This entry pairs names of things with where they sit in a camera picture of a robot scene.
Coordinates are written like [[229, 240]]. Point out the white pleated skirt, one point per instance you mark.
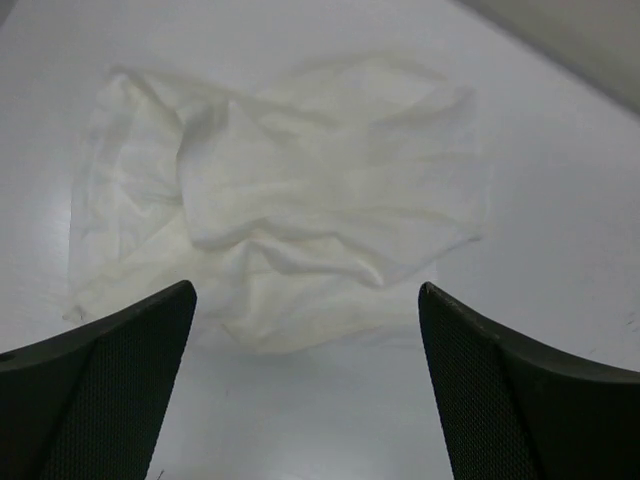
[[308, 211]]

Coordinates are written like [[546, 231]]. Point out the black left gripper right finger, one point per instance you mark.
[[512, 407]]

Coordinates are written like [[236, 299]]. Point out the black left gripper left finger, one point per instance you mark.
[[90, 403]]

